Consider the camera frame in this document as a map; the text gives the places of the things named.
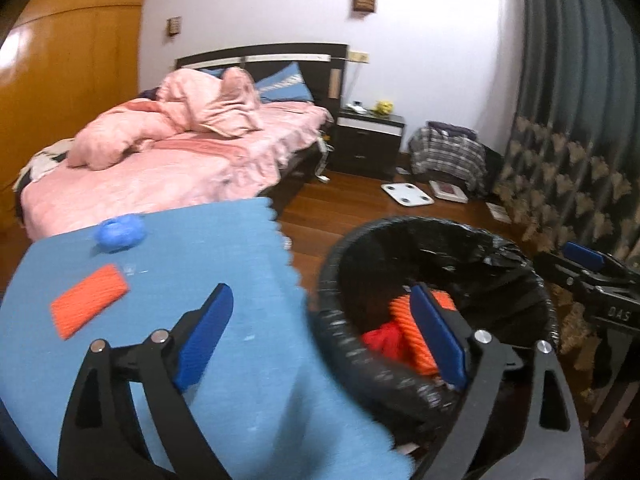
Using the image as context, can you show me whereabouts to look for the blue plastic bag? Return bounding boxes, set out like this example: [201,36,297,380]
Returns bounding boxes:
[92,213,148,253]

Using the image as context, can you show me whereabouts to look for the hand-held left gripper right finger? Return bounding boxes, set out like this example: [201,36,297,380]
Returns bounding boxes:
[407,282,586,480]

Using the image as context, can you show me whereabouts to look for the patterned grey curtain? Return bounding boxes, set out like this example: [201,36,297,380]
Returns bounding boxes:
[492,0,640,356]

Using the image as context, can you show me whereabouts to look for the wooden wardrobe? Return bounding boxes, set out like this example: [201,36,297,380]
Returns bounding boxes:
[0,0,148,233]

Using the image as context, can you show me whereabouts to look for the bed with pink sheet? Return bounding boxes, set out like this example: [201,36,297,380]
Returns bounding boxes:
[12,42,348,241]

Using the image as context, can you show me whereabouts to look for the white bathroom scale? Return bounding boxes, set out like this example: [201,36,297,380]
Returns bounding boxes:
[381,181,435,207]

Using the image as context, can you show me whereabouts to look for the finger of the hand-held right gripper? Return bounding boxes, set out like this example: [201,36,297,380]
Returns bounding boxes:
[532,252,601,301]
[562,241,640,286]

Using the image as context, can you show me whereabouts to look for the small orange knitted cloth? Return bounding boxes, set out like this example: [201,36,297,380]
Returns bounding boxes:
[50,265,130,341]

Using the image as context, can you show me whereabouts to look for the black trash bin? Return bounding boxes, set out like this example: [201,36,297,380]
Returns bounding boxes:
[307,215,561,466]

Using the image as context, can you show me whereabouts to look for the pink duvet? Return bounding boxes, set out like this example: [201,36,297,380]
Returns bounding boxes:
[65,66,265,170]

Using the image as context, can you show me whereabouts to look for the red cloth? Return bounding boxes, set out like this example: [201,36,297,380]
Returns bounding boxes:
[361,322,406,361]

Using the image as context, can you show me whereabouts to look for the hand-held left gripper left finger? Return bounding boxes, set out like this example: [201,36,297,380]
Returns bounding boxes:
[57,282,236,480]

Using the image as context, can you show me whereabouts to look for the black and white clothes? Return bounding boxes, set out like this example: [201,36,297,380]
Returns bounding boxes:
[12,137,76,191]

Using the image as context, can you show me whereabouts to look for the blue table cloth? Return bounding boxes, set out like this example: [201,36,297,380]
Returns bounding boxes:
[0,197,416,480]

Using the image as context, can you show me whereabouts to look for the plaid clothes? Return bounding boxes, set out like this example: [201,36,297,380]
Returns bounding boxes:
[407,121,488,193]

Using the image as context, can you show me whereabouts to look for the blue pillow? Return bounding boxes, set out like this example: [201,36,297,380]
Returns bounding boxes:
[252,62,315,103]

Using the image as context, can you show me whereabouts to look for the dark nightstand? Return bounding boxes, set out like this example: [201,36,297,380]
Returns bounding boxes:
[330,107,406,181]

